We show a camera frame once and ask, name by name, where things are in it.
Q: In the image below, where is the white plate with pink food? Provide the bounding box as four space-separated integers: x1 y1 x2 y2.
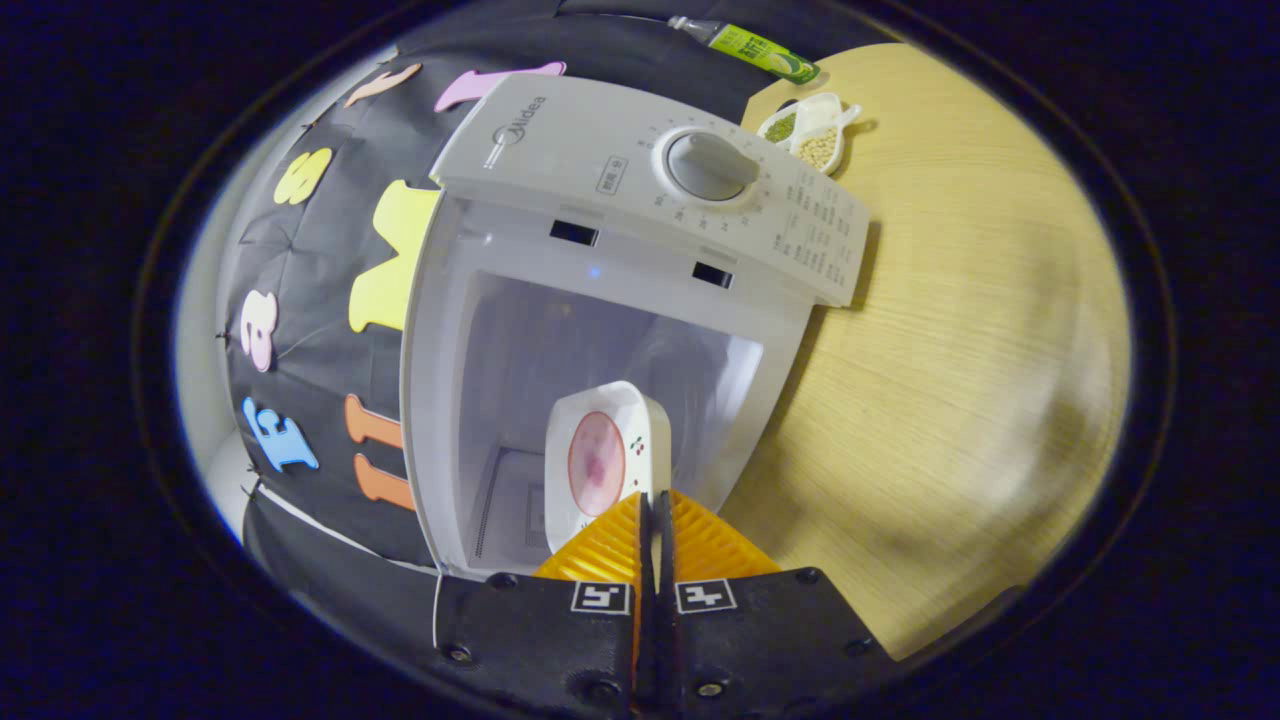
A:
543 380 674 557

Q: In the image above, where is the white microwave oven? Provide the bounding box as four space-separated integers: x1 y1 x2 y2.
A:
400 72 872 583

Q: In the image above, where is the green label drink bottle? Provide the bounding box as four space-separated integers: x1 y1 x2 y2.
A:
667 14 822 87

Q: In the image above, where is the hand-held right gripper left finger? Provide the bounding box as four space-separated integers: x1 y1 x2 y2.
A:
433 490 658 717

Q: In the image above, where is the white divided dish with beans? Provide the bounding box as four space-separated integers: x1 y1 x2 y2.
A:
756 91 863 177

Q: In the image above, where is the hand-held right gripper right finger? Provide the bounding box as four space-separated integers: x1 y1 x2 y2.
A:
655 488 893 717

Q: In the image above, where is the black backdrop cloth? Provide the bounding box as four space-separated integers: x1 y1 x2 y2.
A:
215 0 901 651

